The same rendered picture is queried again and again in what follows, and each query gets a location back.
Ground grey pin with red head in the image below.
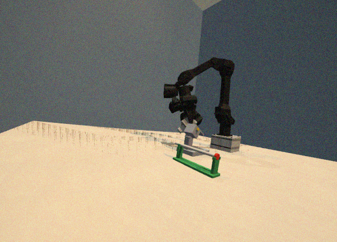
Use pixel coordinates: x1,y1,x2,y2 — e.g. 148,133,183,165
179,143,220,160

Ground green u-shaped stand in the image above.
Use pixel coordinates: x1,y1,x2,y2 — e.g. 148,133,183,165
173,143,221,178

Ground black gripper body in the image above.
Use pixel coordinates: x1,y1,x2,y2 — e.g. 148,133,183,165
180,93,197,119

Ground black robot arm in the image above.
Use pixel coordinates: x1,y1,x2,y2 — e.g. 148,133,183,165
163,57,235,137

